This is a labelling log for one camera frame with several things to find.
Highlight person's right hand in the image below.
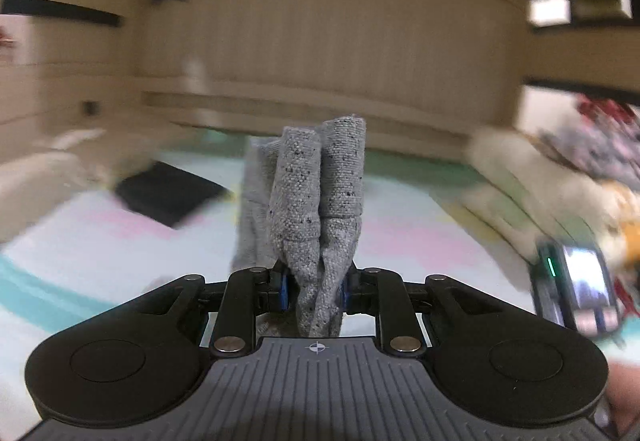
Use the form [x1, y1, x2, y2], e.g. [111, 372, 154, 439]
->
[606, 362, 640, 435]

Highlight grey pink patterned cloth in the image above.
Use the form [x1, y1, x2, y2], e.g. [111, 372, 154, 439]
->
[540, 122, 639, 191]

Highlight cream leaf-print pillow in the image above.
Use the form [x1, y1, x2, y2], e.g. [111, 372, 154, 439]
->
[466, 128, 639, 243]
[462, 183, 546, 263]

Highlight black folded garment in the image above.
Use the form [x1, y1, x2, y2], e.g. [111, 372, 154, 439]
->
[114, 162, 230, 229]

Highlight grey speckled pants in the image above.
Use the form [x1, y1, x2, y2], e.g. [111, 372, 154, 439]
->
[231, 116, 367, 337]

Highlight lower cream leaf-print pillow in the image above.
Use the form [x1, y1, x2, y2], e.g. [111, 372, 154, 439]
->
[462, 183, 546, 263]

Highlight beige padded bed frame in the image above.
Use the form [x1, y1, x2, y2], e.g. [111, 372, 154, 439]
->
[0, 0, 532, 242]

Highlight floral pastel bed sheet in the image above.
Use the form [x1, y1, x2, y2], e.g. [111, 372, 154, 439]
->
[1, 131, 533, 440]

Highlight upper cream leaf-print pillow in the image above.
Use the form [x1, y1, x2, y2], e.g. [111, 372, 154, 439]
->
[466, 128, 639, 243]

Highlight red item on shelf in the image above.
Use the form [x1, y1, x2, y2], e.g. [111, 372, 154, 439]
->
[577, 94, 639, 139]

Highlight black wall switch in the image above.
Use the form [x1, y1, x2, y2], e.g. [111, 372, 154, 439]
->
[81, 101, 101, 117]

